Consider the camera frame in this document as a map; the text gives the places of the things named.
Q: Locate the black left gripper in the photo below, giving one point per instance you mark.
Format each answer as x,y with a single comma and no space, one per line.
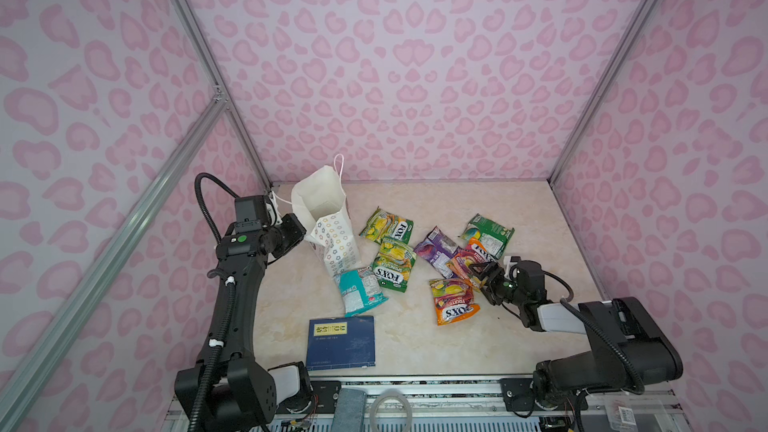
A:
296,229

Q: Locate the orange Fox's candy packet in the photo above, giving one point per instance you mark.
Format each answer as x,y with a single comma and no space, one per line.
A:
453,300

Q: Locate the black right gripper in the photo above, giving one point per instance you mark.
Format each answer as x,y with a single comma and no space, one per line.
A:
492,269

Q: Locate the orange red fruit packet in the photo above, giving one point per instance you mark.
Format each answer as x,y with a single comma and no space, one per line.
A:
474,252

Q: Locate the green Fox's packet near bag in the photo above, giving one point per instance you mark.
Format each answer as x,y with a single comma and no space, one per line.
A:
383,224

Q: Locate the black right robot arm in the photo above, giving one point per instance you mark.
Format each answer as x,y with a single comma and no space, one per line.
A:
627,351

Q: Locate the purple candy packet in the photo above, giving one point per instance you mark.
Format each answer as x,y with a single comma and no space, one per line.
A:
438,249

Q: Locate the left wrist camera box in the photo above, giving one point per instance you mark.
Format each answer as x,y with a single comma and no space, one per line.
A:
254,213

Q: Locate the green Fox's spring tea packet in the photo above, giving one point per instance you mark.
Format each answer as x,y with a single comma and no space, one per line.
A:
393,264

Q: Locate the diagonal aluminium frame bar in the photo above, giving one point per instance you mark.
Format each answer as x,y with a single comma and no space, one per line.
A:
39,365

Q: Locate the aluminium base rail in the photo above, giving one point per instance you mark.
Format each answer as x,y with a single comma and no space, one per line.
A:
495,403

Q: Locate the green white snack packet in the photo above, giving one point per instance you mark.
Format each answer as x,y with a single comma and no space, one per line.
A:
493,236

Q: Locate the teal white snack packet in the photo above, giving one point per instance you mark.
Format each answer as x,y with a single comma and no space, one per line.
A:
360,291

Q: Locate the dark blue booklet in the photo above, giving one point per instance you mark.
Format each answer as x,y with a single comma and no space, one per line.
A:
341,343

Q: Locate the clear coiled tube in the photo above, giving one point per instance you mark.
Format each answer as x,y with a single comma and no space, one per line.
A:
387,395

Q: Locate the white printed paper bag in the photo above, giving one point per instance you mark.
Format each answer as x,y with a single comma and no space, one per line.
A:
319,202

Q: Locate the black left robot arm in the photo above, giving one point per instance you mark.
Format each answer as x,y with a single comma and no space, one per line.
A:
226,389

